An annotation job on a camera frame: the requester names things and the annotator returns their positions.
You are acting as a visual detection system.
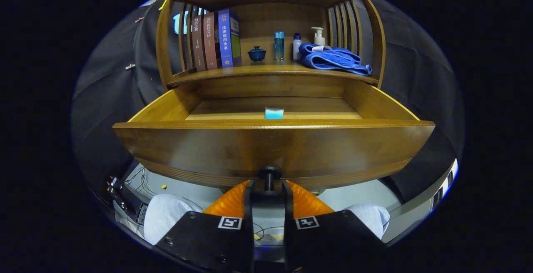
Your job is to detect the dark brown book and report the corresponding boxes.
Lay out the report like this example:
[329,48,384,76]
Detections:
[191,14,207,72]

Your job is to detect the wooden countertop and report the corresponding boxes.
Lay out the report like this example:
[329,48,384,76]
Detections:
[167,59,379,86]

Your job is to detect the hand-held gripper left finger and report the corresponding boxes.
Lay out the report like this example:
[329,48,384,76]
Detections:
[152,179,255,273]

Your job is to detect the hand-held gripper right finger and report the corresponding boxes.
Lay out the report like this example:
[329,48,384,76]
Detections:
[283,179,388,273]

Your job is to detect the clear blue bottle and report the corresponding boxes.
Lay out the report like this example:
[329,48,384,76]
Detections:
[274,31,285,61]

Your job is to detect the person's right leg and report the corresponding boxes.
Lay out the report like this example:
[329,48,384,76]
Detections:
[346,204,391,240]

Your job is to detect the blue book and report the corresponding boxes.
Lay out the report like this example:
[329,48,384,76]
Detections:
[218,9,242,68]

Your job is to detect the person's left leg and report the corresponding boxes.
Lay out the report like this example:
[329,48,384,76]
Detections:
[143,194,204,245]

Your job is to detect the wooden drawer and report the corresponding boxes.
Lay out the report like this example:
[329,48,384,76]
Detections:
[112,75,436,194]

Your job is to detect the blue lidded tea cup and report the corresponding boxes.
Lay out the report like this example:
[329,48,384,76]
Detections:
[247,46,267,62]

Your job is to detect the white pump bottle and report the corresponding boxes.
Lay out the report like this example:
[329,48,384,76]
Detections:
[311,27,326,47]

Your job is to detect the folded blue towel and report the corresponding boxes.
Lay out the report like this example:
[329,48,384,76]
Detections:
[298,42,373,76]

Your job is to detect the black electronic device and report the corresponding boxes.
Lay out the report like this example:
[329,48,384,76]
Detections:
[106,175,146,223]

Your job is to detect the white floor cables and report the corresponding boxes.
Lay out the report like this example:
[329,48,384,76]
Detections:
[123,167,167,199]

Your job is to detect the reddish brown book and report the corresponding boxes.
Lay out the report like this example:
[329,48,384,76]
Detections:
[203,12,223,70]

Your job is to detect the person's leg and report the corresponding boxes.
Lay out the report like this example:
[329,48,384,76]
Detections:
[143,194,204,245]
[346,204,391,240]

